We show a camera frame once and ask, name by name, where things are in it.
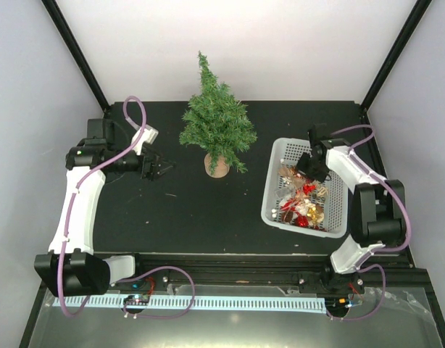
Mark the small green christmas tree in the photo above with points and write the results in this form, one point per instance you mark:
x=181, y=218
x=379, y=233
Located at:
x=217, y=121

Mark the left circuit board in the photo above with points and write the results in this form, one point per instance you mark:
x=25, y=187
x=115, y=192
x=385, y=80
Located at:
x=136, y=299

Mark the left black frame post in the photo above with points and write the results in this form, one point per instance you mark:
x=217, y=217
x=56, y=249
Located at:
x=63, y=28

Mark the right black frame post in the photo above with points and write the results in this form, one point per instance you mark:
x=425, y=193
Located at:
x=410, y=25

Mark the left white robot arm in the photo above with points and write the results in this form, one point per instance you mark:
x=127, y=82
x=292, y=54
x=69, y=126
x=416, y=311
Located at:
x=70, y=267

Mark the black frame post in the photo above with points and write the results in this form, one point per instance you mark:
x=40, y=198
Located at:
x=63, y=28
x=410, y=25

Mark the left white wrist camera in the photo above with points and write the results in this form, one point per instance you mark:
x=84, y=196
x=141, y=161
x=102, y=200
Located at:
x=148, y=137

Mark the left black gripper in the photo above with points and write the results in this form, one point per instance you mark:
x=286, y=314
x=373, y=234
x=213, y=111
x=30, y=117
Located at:
x=152, y=172

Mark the white plastic basket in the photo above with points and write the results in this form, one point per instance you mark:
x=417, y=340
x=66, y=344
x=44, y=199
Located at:
x=286, y=152

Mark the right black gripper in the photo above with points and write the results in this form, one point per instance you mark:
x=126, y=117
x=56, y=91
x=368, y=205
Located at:
x=300, y=167

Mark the pile of christmas ornaments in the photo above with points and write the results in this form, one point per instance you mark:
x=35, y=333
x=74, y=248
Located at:
x=300, y=202

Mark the white slotted cable duct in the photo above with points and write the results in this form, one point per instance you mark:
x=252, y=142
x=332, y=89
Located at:
x=218, y=303

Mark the circuit board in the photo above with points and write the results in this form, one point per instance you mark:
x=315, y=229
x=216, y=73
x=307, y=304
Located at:
x=136, y=299
x=338, y=302

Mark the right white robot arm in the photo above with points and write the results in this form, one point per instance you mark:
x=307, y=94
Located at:
x=378, y=219

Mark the black aluminium rail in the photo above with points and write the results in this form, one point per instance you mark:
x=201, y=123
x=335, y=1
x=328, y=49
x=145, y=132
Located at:
x=277, y=270

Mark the right circuit board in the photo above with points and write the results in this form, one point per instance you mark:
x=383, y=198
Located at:
x=338, y=302

